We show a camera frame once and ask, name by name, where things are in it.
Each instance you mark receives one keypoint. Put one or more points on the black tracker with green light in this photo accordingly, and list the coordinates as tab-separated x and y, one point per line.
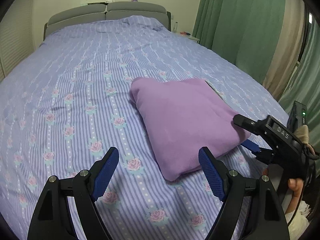
297	116

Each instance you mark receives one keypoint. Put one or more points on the purple sweater with green print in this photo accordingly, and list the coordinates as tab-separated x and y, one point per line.
181	117

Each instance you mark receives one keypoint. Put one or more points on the beige curtain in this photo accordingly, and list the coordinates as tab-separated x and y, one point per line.
288	48

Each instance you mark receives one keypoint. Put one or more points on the white nightstand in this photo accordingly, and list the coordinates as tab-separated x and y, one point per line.
183	34

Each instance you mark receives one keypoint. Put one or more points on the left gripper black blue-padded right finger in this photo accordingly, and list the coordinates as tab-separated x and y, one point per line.
265	217

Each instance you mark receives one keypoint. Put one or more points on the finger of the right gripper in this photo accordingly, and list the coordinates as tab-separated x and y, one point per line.
247	124
257	151

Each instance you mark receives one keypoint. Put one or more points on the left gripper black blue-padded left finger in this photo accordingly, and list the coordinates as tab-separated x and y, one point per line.
52	217

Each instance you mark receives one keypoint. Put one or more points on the green curtain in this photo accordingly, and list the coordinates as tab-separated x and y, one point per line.
246	33

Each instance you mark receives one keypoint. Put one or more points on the white louvered wardrobe doors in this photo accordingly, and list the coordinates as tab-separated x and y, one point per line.
16	35

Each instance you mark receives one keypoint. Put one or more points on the clear water bottle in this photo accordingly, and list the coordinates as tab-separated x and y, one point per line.
175	27

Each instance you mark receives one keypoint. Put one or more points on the person's right hand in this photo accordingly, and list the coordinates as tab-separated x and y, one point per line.
293	189

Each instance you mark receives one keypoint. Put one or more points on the grey upholstered headboard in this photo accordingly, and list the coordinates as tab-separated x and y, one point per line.
102	11

